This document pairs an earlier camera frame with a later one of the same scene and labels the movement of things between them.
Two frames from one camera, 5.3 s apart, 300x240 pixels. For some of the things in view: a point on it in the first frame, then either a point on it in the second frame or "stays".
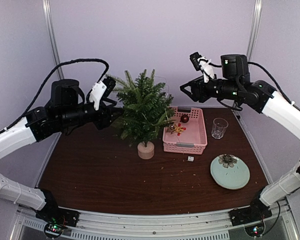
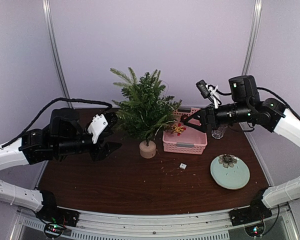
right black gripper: (197, 89) to (203, 113)
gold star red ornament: (178, 129) stays
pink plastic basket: (193, 139) stays
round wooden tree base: (146, 152) stays
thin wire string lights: (166, 84) to (162, 101)
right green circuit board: (255, 230) stays
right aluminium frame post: (255, 29) stays
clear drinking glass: (219, 126) stays
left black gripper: (104, 120) to (100, 152)
